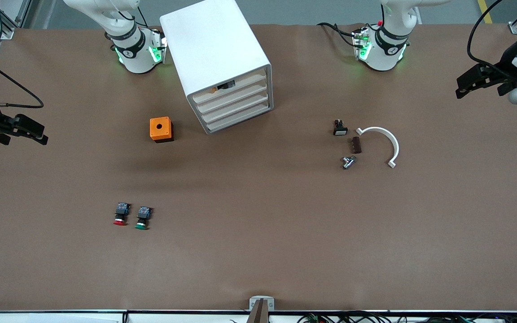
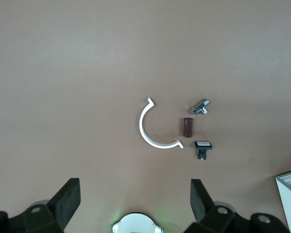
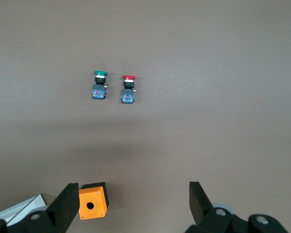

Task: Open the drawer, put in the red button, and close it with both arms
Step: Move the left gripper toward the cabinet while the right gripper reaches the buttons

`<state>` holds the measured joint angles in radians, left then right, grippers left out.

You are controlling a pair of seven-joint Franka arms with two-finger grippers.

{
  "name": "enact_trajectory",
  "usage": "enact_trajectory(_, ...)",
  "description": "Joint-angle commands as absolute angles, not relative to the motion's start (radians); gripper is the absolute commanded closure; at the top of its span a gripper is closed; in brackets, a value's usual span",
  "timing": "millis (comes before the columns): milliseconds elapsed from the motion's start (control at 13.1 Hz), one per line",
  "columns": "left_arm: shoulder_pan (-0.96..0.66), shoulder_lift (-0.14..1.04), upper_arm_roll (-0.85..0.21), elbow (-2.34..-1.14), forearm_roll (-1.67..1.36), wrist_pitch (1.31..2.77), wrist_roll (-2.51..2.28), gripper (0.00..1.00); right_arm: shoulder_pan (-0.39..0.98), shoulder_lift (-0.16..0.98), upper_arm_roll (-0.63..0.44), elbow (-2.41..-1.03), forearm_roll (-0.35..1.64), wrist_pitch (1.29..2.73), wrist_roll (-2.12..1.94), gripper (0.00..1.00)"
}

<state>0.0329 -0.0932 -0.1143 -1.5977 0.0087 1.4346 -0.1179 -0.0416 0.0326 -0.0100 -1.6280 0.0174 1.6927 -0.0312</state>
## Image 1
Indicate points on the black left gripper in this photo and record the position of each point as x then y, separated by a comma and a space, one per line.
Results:
506, 66

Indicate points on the red push button switch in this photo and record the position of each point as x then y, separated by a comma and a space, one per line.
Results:
121, 214

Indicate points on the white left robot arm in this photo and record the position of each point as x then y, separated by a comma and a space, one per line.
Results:
386, 49

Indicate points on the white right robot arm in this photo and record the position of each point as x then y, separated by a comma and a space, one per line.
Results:
135, 54

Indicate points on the white drawer cabinet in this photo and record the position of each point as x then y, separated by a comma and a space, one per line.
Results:
213, 45

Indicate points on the plain white cabinet drawer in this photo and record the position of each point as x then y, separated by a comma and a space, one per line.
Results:
249, 109
249, 89
249, 99

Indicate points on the white curved plastic clamp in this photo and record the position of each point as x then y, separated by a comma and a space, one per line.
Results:
393, 141

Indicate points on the brown terminal block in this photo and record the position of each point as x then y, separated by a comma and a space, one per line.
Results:
357, 145

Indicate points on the silver metal fitting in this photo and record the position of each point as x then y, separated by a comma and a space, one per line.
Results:
349, 162

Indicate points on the brown table cover sheet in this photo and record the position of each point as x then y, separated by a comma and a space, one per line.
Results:
258, 224

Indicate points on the dark tapered pole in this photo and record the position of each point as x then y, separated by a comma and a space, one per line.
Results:
258, 315

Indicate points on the black switch with white face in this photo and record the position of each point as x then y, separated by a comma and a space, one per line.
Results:
340, 128

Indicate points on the orange push button enclosure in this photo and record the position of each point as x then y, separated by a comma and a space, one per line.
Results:
159, 128

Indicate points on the green push button switch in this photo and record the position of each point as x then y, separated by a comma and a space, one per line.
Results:
143, 217

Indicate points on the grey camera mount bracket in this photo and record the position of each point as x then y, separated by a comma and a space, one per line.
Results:
254, 305

